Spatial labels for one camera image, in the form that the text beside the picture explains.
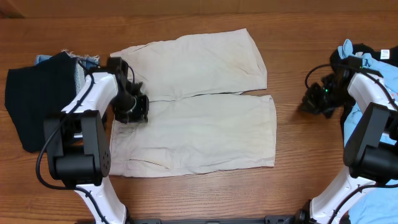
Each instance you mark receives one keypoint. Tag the beige khaki shorts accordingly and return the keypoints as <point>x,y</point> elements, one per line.
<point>201,116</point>

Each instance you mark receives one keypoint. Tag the black garment right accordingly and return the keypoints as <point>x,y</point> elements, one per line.
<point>387,56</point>

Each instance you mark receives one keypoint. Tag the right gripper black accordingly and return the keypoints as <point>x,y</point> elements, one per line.
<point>311,101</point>

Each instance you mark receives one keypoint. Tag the light blue t-shirt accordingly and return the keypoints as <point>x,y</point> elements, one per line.
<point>370,153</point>

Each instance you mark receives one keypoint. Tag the black folded garment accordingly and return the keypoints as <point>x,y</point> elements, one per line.
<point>34,92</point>

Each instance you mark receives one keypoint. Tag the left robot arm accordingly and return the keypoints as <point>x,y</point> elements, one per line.
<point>76,154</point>

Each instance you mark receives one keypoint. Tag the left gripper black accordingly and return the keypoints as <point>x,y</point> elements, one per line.
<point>140,116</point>

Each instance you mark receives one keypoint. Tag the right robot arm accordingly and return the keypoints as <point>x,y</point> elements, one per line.
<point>320,208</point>

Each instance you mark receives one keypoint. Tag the blue denim shorts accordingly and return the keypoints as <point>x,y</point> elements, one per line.
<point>71,61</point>

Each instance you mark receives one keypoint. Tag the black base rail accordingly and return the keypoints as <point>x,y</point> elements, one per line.
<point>268,219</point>

